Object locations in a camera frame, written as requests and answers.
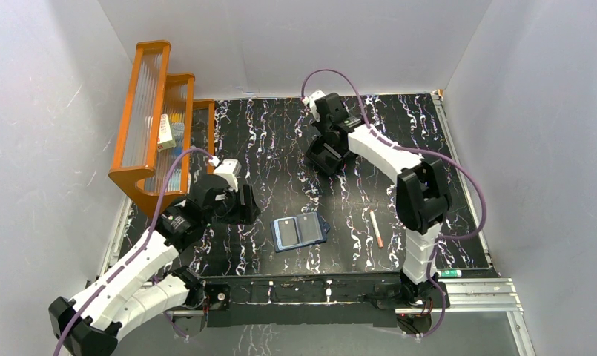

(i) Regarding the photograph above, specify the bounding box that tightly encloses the blue leather card holder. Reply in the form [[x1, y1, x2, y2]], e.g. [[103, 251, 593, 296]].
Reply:
[[270, 211, 330, 253]]

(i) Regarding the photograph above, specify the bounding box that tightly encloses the black VIP credit card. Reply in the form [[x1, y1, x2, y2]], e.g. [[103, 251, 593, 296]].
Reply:
[[297, 212, 323, 243]]

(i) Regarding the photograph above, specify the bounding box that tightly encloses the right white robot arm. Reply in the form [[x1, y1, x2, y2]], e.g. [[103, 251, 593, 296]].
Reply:
[[302, 90, 452, 307]]

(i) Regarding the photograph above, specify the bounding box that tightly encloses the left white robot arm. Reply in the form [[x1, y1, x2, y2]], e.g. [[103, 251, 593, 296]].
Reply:
[[48, 172, 260, 355]]

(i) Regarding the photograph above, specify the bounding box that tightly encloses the black card box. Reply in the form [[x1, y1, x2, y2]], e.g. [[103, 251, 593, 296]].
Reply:
[[305, 135, 357, 177]]

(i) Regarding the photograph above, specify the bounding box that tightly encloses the white red small box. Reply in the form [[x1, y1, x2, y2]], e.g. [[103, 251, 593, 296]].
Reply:
[[156, 113, 176, 152]]

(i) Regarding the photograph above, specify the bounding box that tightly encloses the orange wooden rack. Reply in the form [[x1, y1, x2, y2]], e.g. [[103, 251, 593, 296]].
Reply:
[[108, 40, 215, 218]]

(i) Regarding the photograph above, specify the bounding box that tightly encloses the white orange pen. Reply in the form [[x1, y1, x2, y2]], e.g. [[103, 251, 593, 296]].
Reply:
[[369, 210, 384, 249]]

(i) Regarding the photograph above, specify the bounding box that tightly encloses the green white marker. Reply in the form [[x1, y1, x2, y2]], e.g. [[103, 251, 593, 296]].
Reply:
[[437, 269, 463, 278]]

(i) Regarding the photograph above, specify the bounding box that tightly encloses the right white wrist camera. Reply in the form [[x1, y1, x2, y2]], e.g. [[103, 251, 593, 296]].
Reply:
[[302, 90, 325, 122]]

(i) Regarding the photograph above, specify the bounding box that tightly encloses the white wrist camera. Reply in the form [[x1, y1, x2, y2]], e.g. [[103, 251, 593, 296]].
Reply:
[[208, 156, 241, 192], [302, 90, 325, 122]]

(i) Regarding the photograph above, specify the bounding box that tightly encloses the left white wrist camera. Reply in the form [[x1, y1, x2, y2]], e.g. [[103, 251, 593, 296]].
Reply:
[[208, 156, 241, 192]]

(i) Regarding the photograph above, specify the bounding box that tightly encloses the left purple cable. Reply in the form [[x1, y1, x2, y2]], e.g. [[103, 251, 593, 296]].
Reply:
[[51, 147, 220, 356]]

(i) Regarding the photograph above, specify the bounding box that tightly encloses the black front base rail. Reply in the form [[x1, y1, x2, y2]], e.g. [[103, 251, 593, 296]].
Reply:
[[160, 267, 452, 340]]

